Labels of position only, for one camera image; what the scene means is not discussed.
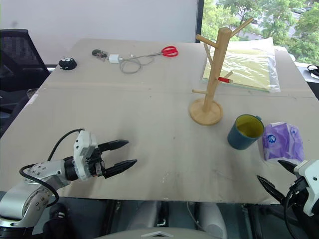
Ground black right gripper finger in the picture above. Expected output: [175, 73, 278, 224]
[277, 159, 299, 173]
[256, 175, 289, 205]

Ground purple tissue pack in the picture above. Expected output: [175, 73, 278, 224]
[261, 121, 306, 164]

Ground blue mug yellow inside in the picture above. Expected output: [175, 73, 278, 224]
[227, 114, 265, 150]

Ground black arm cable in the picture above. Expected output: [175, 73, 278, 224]
[19, 128, 85, 208]
[284, 183, 304, 239]

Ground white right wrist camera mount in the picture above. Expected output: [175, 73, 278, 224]
[293, 160, 319, 217]

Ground small dark key bundle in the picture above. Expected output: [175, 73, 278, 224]
[91, 49, 108, 59]

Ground black cable loop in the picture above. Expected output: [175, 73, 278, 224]
[307, 64, 319, 78]

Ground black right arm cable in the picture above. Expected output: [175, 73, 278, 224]
[284, 183, 304, 239]

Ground clear bag with yellow sheets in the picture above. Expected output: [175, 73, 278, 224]
[201, 37, 281, 93]

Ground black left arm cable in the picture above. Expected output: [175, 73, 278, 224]
[19, 128, 85, 208]

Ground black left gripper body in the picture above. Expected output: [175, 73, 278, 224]
[82, 145, 106, 179]

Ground wooden mug tree stand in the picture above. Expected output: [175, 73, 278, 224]
[188, 17, 254, 126]

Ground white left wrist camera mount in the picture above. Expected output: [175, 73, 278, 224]
[72, 129, 99, 181]

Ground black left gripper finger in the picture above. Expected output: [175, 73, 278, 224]
[102, 159, 138, 179]
[97, 139, 130, 153]

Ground brown cardboard table cover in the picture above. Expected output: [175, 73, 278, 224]
[0, 38, 319, 205]

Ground red handled scissors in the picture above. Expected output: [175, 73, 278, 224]
[143, 45, 179, 59]

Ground grey rounded shape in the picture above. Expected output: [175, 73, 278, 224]
[198, 202, 228, 239]

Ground grey robot torso top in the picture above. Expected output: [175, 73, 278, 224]
[96, 227, 210, 239]

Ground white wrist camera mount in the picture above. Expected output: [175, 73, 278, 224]
[293, 160, 319, 217]
[72, 129, 99, 181]

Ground grey charging cable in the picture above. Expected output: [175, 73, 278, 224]
[119, 52, 156, 74]

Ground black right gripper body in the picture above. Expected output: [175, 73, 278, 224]
[286, 176, 311, 215]

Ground black mesh office chair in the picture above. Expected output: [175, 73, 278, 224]
[0, 28, 52, 136]

